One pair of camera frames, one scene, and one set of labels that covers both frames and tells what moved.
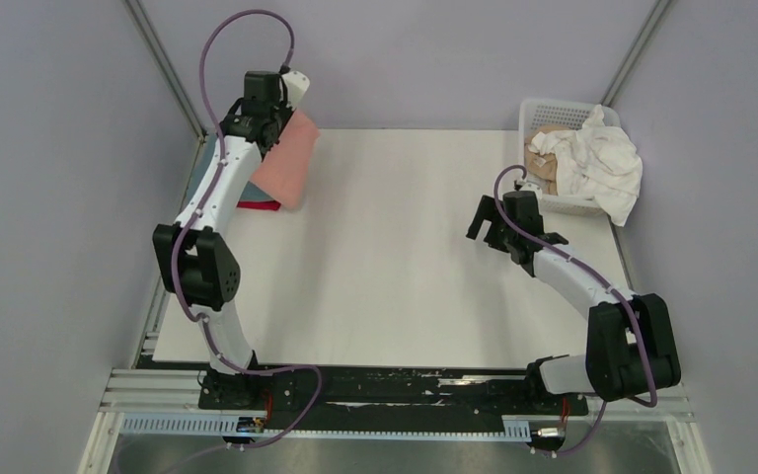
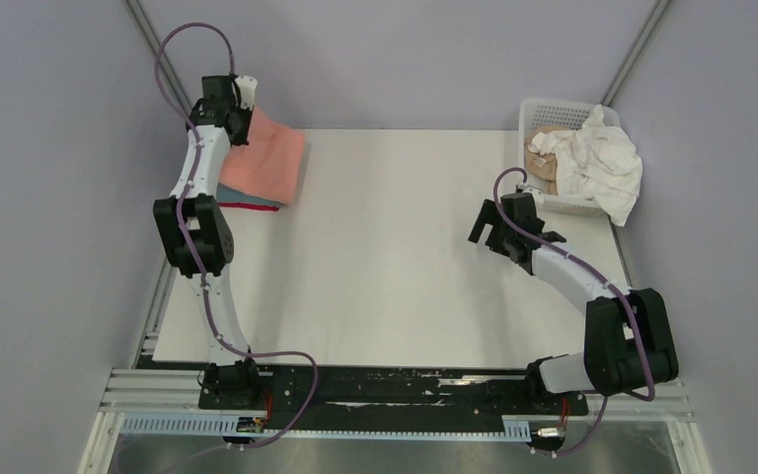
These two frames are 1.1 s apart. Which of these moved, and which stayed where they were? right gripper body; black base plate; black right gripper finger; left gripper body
Moved: left gripper body
Stayed: right gripper body; black base plate; black right gripper finger
